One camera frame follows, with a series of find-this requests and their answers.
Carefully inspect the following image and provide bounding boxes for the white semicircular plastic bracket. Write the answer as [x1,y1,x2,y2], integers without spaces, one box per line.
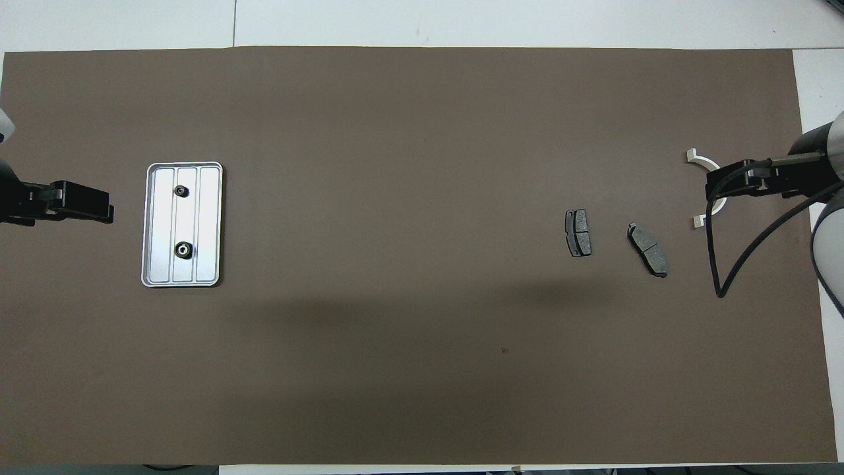
[686,148,729,230]

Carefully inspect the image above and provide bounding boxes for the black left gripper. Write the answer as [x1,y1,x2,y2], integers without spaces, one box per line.
[0,180,115,227]

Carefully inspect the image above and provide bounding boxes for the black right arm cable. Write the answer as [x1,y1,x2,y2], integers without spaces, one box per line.
[704,153,844,299]

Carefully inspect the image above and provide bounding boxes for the silver metal tray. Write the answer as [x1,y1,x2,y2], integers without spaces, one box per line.
[140,161,224,288]

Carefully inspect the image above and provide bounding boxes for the long dark brake pad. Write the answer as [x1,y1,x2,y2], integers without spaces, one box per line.
[626,222,669,278]

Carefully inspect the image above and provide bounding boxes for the short dark brake pad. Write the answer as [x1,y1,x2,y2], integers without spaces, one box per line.
[564,209,593,258]

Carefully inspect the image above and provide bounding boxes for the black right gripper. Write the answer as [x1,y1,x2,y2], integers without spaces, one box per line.
[706,125,833,201]

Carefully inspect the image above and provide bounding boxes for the brown table mat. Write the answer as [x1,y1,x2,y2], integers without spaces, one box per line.
[0,46,838,466]

